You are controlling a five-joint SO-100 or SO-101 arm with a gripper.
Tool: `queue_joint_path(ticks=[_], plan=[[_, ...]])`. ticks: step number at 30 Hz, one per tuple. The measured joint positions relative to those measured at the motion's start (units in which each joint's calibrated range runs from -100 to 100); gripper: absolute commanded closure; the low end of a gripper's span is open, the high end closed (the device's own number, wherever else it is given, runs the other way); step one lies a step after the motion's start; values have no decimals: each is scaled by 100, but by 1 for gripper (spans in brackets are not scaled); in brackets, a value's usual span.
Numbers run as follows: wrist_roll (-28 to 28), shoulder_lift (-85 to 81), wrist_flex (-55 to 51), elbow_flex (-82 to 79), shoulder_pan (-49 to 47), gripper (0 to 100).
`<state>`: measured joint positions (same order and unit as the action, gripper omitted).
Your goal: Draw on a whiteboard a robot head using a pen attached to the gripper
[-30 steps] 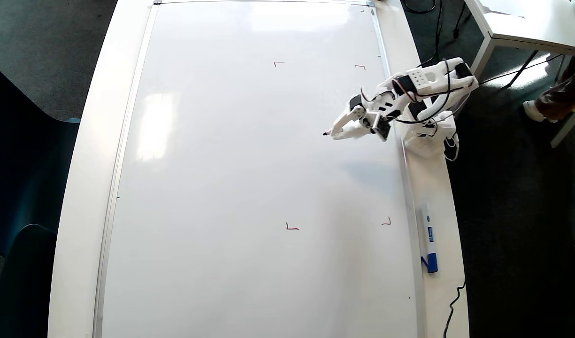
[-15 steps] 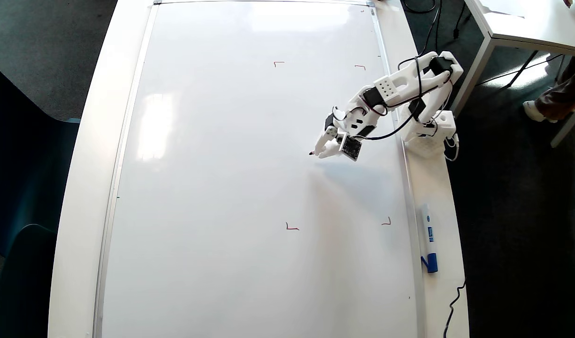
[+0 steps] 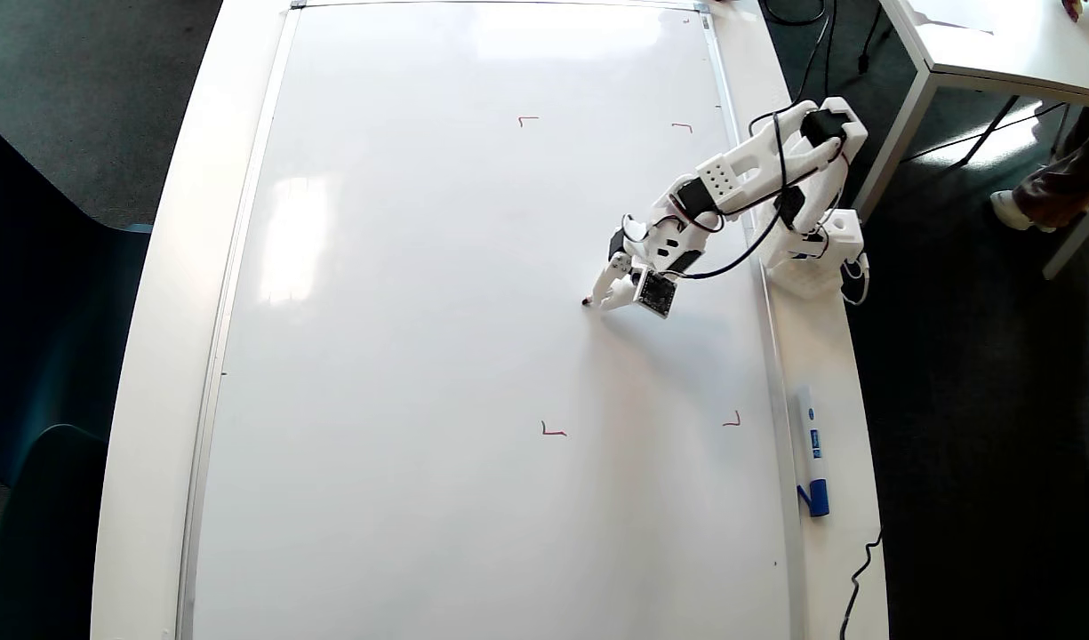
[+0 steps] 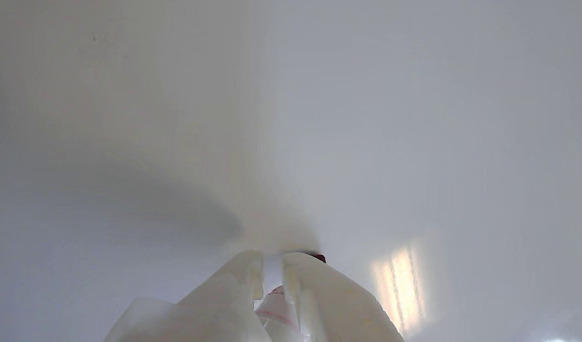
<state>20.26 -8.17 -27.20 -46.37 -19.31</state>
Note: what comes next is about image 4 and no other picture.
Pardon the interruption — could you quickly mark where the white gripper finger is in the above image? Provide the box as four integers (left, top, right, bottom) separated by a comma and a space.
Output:
281, 251, 405, 342
105, 250, 272, 342

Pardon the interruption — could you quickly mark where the white red whiteboard marker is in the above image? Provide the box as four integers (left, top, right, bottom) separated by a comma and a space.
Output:
254, 252, 327, 342

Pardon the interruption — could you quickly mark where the large whiteboard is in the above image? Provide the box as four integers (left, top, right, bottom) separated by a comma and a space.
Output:
0, 0, 582, 342

